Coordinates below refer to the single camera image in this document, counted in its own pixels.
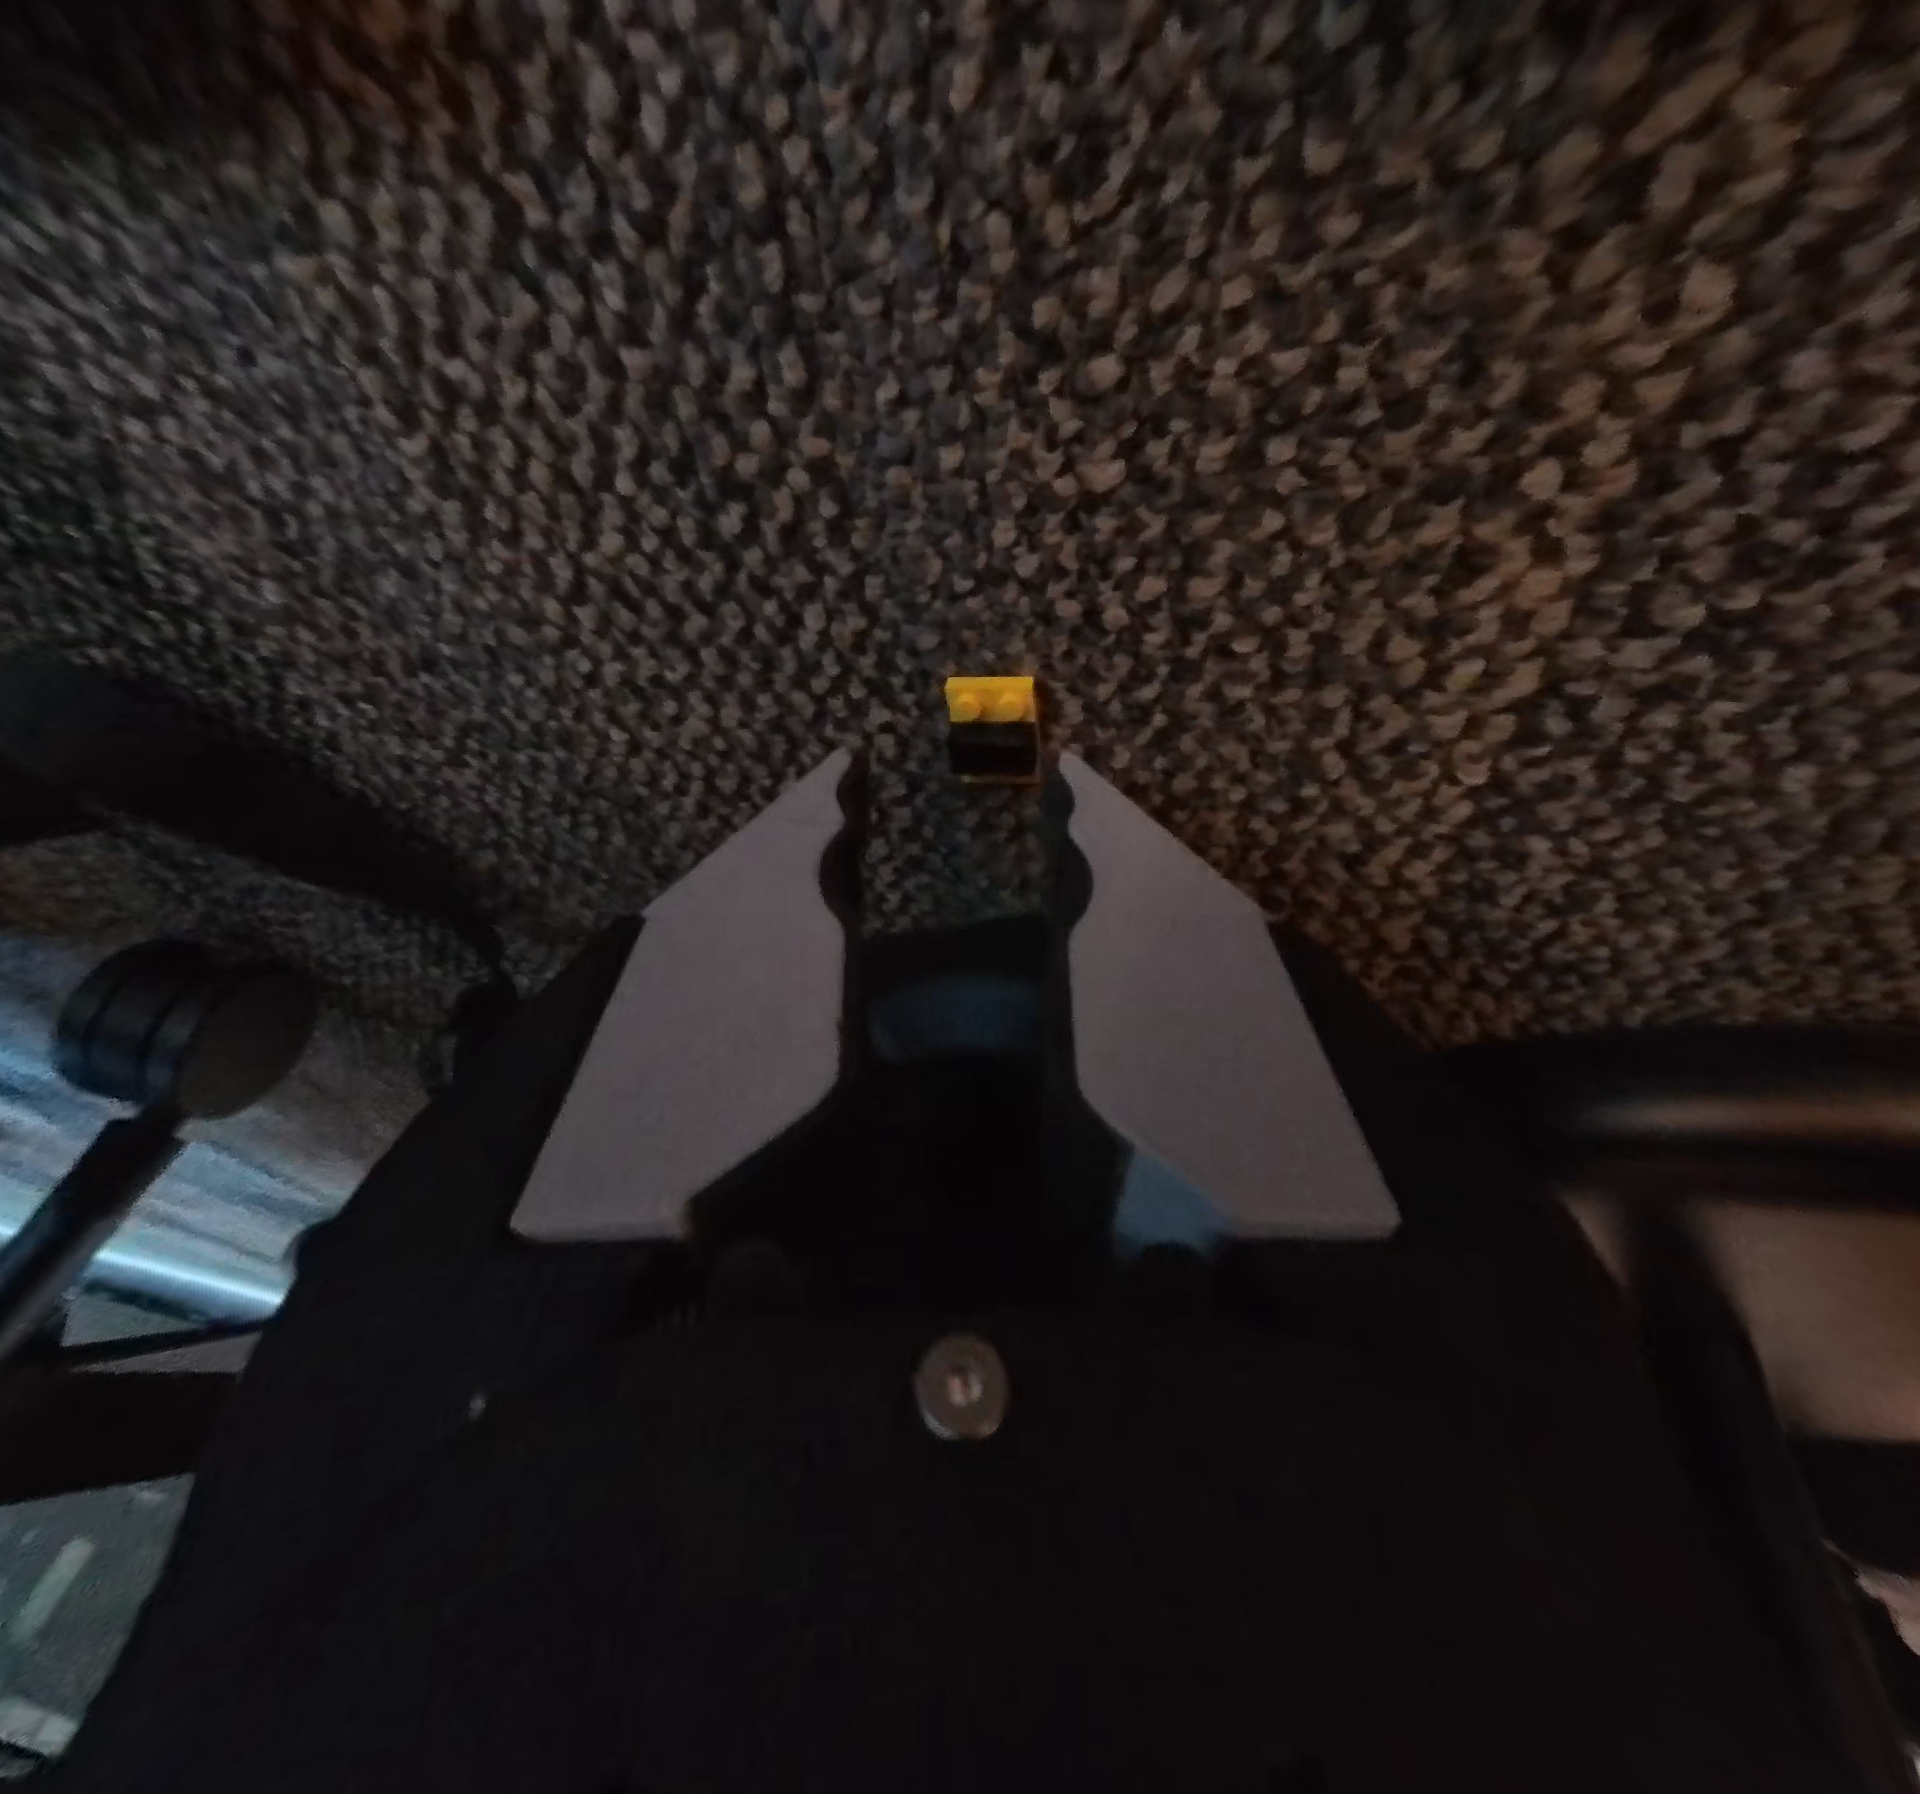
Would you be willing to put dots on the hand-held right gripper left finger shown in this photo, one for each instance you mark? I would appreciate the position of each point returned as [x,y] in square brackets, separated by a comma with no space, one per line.
[719,1044]

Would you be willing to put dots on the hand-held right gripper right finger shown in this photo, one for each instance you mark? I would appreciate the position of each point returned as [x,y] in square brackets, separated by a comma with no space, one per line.
[1200,1044]

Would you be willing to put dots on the small yellow black lego piece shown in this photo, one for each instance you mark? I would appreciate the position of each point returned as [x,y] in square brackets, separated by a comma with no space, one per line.
[992,729]

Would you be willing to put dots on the black table leg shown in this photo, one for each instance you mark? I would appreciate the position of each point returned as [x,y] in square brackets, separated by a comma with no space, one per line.
[1710,1112]

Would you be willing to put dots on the black chair caster wheel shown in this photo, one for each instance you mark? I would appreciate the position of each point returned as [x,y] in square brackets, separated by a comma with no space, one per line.
[181,1030]

